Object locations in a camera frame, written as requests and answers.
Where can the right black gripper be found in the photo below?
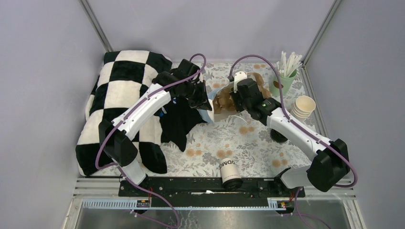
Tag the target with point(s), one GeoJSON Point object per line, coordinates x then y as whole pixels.
{"type": "Point", "coordinates": [234, 96]}

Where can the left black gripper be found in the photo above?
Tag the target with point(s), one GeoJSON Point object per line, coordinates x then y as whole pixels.
{"type": "Point", "coordinates": [201, 101]}

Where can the light blue paper bag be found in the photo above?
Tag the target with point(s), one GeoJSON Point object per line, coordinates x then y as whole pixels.
{"type": "Point", "coordinates": [209, 116]}

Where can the white paper coffee cup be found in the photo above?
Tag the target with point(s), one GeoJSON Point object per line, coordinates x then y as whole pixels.
{"type": "Point", "coordinates": [228, 170]}

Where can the brown cardboard cup carrier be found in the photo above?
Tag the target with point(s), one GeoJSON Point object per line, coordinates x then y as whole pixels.
{"type": "Point", "coordinates": [223, 102]}

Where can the black plastic cup lid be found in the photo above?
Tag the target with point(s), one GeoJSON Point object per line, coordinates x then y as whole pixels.
{"type": "Point", "coordinates": [232, 184]}

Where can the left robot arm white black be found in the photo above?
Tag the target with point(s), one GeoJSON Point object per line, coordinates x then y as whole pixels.
{"type": "Point", "coordinates": [116, 136]}

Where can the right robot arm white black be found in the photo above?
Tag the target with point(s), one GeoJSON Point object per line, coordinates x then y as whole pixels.
{"type": "Point", "coordinates": [329, 159]}

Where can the green straw holder cup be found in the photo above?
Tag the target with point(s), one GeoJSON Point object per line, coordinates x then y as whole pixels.
{"type": "Point", "coordinates": [285, 84]}

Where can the black t-shirt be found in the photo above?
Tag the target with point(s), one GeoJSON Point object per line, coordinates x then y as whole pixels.
{"type": "Point", "coordinates": [177, 120]}

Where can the white wrapped straws bundle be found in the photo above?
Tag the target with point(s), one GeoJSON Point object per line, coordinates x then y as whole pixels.
{"type": "Point", "coordinates": [287, 65]}

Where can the stack of white paper cups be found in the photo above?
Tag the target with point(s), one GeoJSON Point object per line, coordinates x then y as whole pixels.
{"type": "Point", "coordinates": [302, 107]}

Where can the floral patterned table mat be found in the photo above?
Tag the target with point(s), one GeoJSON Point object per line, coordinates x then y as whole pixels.
{"type": "Point", "coordinates": [244, 140]}

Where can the black white checkered blanket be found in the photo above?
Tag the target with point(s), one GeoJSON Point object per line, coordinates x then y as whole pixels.
{"type": "Point", "coordinates": [125, 76]}

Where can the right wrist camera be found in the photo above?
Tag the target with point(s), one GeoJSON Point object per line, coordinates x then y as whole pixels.
{"type": "Point", "coordinates": [235, 78]}

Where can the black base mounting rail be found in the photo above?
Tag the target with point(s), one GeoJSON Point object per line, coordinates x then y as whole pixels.
{"type": "Point", "coordinates": [208, 192]}

